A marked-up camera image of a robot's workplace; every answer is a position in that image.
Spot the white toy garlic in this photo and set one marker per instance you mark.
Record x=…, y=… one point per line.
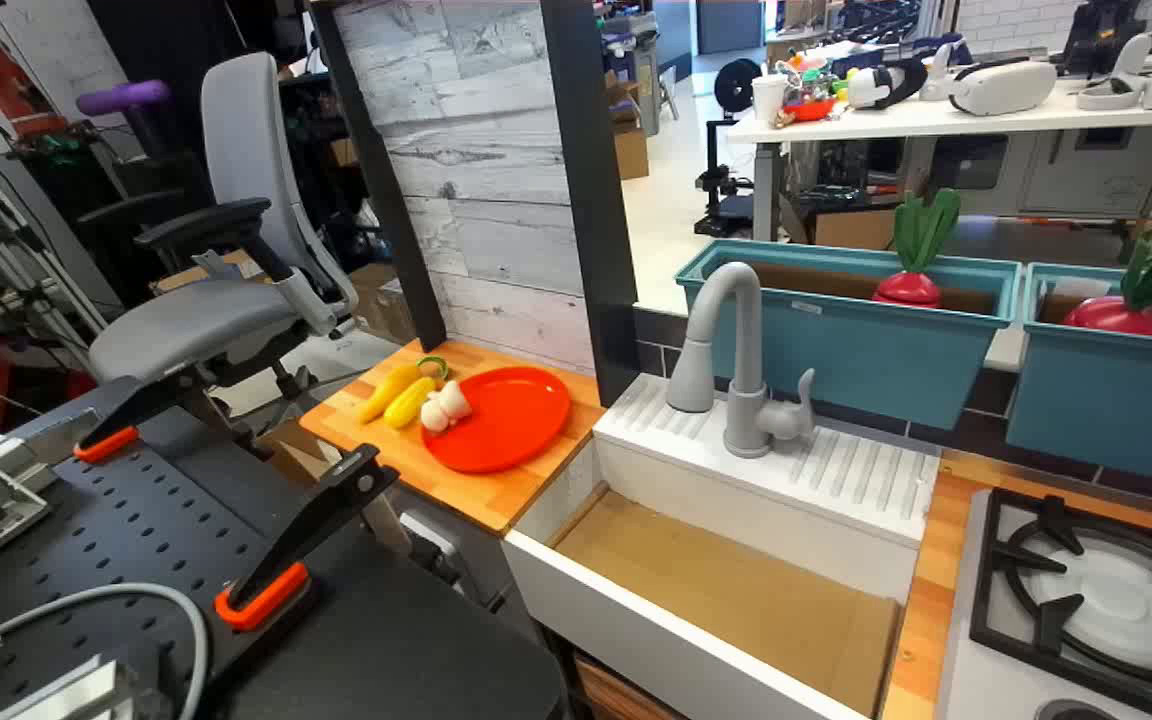
x=444, y=407

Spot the wide black frame post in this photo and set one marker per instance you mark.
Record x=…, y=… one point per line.
x=597, y=201

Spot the colourful toy pile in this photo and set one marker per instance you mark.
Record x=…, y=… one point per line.
x=814, y=99

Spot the white toy stove top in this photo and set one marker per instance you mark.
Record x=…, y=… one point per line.
x=1108, y=603

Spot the black stove burner grate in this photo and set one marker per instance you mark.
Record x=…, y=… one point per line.
x=1003, y=625

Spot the white cup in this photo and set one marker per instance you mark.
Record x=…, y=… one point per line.
x=770, y=100

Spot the white desk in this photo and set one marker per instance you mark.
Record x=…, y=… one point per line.
x=951, y=123

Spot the red toy radish green leaves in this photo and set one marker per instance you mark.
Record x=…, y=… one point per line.
x=1119, y=315
x=923, y=235

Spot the yellow toy banana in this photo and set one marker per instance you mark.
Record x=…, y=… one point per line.
x=410, y=407
x=385, y=390

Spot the grey toy sink faucet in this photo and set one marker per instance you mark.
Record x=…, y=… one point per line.
x=747, y=385

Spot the thin black frame post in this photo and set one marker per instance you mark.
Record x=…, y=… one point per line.
x=383, y=201

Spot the teal planter box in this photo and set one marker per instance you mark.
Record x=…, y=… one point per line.
x=868, y=362
x=1108, y=403

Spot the marble pattern wall panel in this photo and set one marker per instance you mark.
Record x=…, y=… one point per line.
x=496, y=172

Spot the orange plastic plate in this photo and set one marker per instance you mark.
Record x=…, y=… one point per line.
x=514, y=422

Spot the silver metal block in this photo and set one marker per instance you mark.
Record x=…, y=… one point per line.
x=68, y=694

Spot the small green toy vegetable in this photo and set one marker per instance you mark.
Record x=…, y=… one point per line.
x=432, y=364

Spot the orange cutting board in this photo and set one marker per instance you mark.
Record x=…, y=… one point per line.
x=496, y=498

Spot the white toy kitchen sink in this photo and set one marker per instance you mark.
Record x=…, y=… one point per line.
x=789, y=471

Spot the white VR headset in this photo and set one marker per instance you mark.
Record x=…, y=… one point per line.
x=1003, y=84

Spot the grey office chair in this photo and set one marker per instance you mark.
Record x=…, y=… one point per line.
x=189, y=327

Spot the cardboard box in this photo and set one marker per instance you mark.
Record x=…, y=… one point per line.
x=630, y=149

